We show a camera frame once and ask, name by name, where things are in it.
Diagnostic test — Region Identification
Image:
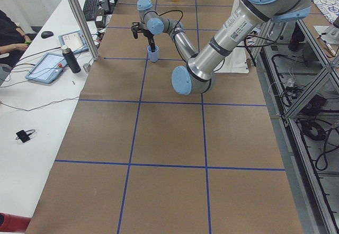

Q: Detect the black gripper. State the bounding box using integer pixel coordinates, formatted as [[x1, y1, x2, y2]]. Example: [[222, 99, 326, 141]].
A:
[[143, 30, 156, 52]]

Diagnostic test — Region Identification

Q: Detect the blue cup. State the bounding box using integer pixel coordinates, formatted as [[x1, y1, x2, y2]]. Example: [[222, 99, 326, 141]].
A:
[[147, 46, 159, 62]]

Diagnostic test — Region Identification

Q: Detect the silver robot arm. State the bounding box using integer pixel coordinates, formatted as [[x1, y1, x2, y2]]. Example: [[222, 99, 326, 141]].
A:
[[137, 0, 311, 95]]

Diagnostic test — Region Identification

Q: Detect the black box on desk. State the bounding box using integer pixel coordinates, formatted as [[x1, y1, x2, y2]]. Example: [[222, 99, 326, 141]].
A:
[[94, 9, 106, 29]]

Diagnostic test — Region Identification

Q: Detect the black keyboard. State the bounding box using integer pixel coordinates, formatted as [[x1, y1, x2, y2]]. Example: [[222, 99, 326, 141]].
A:
[[83, 0, 99, 21]]

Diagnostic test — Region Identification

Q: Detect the far teach pendant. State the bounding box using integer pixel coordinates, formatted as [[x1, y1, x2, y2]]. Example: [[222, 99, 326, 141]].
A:
[[58, 30, 88, 55]]

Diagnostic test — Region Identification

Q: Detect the teach pendant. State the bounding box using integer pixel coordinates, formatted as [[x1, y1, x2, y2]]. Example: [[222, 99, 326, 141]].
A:
[[25, 53, 67, 84], [58, 30, 88, 55]]

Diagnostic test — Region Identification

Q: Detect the black water bottle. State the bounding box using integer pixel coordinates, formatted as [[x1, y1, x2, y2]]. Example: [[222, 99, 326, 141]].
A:
[[61, 45, 81, 74]]

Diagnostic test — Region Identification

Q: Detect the black computer mouse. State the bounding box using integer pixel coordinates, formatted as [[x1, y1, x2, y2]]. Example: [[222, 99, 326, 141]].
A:
[[40, 31, 54, 39]]

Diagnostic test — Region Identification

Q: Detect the near teach pendant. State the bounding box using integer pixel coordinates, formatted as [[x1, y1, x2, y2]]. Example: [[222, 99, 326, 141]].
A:
[[25, 53, 67, 84]]

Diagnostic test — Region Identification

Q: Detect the seated person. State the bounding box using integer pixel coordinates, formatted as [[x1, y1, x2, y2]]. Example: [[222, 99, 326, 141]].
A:
[[1, 11, 37, 67]]

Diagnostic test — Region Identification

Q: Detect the small black phone device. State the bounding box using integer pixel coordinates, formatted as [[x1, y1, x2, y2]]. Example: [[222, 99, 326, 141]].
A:
[[15, 129, 36, 143]]

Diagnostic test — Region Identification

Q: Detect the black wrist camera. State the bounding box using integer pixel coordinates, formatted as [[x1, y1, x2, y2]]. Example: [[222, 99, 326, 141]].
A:
[[131, 22, 142, 39]]

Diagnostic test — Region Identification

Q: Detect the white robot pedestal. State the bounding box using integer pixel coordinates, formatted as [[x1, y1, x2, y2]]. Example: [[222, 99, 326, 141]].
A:
[[214, 0, 248, 73]]

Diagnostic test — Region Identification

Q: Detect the aluminium frame post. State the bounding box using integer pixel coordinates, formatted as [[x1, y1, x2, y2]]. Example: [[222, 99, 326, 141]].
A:
[[68, 0, 99, 61]]

